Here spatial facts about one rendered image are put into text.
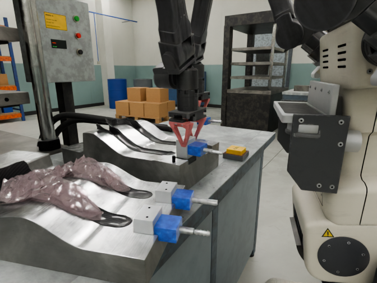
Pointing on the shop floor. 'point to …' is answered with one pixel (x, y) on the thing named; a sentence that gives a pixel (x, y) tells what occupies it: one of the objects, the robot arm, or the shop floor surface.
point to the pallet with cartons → (145, 104)
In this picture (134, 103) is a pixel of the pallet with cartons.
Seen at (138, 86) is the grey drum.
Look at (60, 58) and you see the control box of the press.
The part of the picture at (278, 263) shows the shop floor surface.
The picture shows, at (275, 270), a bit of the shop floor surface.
